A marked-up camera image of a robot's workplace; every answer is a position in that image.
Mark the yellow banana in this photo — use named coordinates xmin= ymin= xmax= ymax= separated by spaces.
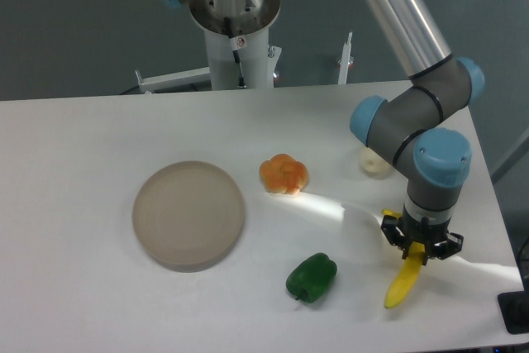
xmin=380 ymin=208 xmax=427 ymax=310

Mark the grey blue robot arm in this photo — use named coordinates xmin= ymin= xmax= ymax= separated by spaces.
xmin=162 ymin=0 xmax=484 ymax=260

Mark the orange knotted bread roll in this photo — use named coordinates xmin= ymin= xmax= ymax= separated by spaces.
xmin=259 ymin=154 xmax=309 ymax=195

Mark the green bell pepper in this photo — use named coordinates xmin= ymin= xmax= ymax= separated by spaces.
xmin=285 ymin=252 xmax=337 ymax=303

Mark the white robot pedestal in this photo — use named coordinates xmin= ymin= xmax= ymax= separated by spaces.
xmin=136 ymin=0 xmax=282 ymax=93

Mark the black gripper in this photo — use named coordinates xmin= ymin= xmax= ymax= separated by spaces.
xmin=380 ymin=209 xmax=464 ymax=266

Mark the white garlic bulb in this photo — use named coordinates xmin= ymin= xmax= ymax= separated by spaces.
xmin=359 ymin=147 xmax=393 ymax=179

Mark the beige round plate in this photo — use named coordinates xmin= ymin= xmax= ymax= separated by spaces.
xmin=131 ymin=161 xmax=245 ymax=272

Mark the black device at table edge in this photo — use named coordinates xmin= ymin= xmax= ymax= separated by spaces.
xmin=497 ymin=291 xmax=528 ymax=335

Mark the white bracket post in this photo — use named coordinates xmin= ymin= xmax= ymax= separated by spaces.
xmin=337 ymin=31 xmax=354 ymax=84

